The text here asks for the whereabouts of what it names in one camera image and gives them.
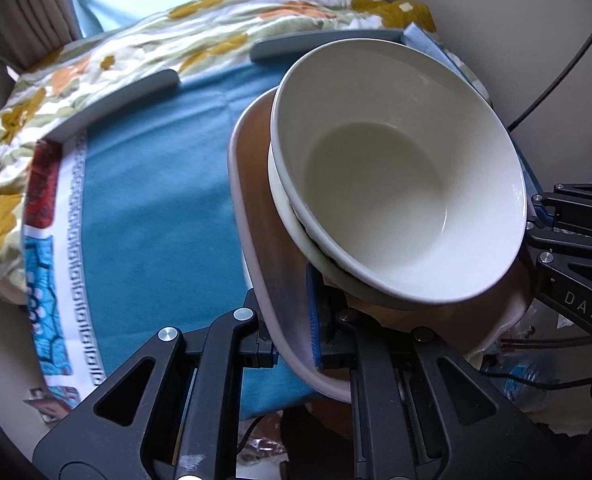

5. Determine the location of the teal tablecloth with patterned border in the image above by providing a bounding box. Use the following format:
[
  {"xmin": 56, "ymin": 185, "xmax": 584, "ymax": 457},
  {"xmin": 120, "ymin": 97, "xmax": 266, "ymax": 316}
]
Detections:
[{"xmin": 21, "ymin": 60, "xmax": 327, "ymax": 421}]

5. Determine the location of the floral blanket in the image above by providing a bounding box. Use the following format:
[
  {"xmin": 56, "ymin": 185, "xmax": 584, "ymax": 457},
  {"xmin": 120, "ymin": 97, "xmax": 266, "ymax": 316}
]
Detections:
[{"xmin": 0, "ymin": 0, "xmax": 439, "ymax": 291}]

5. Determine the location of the grey table rim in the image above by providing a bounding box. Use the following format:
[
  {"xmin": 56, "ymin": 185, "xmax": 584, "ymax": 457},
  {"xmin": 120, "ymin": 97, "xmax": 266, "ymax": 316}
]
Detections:
[{"xmin": 46, "ymin": 29, "xmax": 407, "ymax": 143}]

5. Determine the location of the white bowl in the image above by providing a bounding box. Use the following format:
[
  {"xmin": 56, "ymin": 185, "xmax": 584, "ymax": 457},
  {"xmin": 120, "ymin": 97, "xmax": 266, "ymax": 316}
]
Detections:
[{"xmin": 268, "ymin": 39, "xmax": 527, "ymax": 311}]

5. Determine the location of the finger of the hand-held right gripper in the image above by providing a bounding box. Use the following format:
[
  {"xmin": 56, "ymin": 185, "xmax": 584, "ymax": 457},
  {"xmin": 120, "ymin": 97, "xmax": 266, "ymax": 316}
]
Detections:
[
  {"xmin": 530, "ymin": 184, "xmax": 592, "ymax": 233},
  {"xmin": 523, "ymin": 230, "xmax": 592, "ymax": 262}
]

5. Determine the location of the thin black cable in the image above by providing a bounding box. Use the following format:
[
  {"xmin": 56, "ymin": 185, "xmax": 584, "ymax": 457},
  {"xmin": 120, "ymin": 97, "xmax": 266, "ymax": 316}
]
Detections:
[{"xmin": 476, "ymin": 365, "xmax": 592, "ymax": 392}]

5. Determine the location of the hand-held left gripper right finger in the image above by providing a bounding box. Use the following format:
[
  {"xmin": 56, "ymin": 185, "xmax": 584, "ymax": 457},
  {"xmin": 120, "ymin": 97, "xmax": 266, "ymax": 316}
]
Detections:
[{"xmin": 306, "ymin": 265, "xmax": 564, "ymax": 480}]

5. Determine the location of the cream bowl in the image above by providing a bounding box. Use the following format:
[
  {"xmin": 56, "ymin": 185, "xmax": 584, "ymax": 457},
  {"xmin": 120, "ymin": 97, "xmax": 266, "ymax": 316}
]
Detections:
[{"xmin": 267, "ymin": 150, "xmax": 411, "ymax": 311}]

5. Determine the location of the dark wall cable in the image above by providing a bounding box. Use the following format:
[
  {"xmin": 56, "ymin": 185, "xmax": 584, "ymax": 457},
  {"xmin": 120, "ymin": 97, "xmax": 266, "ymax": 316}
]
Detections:
[{"xmin": 508, "ymin": 10, "xmax": 592, "ymax": 128}]

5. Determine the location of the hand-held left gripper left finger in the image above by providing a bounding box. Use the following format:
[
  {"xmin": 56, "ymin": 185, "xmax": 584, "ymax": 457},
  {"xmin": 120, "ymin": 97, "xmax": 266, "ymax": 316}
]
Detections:
[{"xmin": 32, "ymin": 287, "xmax": 279, "ymax": 480}]

